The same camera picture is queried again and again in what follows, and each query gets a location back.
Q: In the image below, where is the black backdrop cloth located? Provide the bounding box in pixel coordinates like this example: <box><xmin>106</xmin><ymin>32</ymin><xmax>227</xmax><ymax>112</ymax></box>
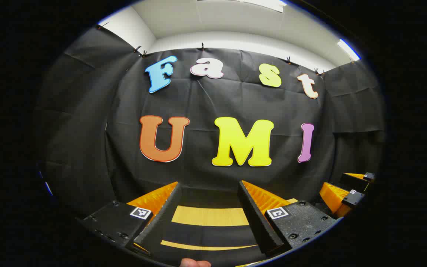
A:
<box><xmin>34</xmin><ymin>24</ymin><xmax>386</xmax><ymax>219</ymax></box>

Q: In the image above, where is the ceiling light panel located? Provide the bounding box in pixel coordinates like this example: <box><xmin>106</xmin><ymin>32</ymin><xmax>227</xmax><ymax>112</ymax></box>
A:
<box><xmin>337</xmin><ymin>39</ymin><xmax>361</xmax><ymax>62</ymax></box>
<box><xmin>241</xmin><ymin>0</ymin><xmax>287</xmax><ymax>13</ymax></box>

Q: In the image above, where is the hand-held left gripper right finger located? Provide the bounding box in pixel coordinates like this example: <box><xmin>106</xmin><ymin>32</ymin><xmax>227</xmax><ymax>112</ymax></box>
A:
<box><xmin>237</xmin><ymin>180</ymin><xmax>344</xmax><ymax>256</ymax></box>

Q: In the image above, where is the row of black cloth clips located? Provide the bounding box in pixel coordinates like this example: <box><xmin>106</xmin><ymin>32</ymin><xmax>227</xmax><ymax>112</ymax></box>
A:
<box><xmin>97</xmin><ymin>22</ymin><xmax>325</xmax><ymax>76</ymax></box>

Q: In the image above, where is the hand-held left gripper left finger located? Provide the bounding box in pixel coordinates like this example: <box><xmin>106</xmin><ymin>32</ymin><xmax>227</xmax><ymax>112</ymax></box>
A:
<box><xmin>76</xmin><ymin>181</ymin><xmax>183</xmax><ymax>258</ymax></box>

